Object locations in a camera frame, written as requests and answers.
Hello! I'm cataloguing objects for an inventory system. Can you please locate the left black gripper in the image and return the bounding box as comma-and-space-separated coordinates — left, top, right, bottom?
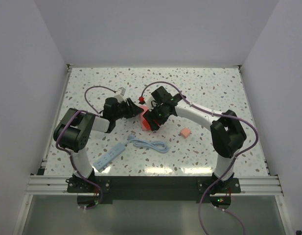
113, 98, 143, 120

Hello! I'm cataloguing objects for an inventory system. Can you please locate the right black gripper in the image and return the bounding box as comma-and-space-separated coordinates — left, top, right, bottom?
143, 102, 170, 131

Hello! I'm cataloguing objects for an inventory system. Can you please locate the red cube socket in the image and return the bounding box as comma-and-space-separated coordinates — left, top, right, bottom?
140, 115, 151, 131

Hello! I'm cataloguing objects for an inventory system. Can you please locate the small pink plug adapter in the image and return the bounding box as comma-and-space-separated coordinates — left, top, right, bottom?
180, 128, 191, 139

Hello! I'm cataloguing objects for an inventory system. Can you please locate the light blue power strip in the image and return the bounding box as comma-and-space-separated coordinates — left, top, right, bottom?
93, 143, 125, 172

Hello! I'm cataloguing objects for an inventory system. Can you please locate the pink triangular power socket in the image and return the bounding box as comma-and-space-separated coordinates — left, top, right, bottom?
140, 105, 148, 117

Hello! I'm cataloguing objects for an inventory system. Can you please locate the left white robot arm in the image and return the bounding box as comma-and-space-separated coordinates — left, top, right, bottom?
53, 97, 143, 192

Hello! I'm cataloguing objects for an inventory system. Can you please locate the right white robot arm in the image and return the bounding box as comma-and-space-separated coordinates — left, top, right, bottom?
139, 86, 246, 192

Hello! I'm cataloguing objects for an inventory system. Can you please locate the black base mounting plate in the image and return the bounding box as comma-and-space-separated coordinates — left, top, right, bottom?
66, 176, 241, 206

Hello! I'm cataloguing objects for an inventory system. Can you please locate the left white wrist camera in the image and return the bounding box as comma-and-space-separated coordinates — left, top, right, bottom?
114, 87, 126, 102

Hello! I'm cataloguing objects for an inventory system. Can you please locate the aluminium frame rail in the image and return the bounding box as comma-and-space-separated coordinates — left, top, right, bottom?
25, 175, 69, 195

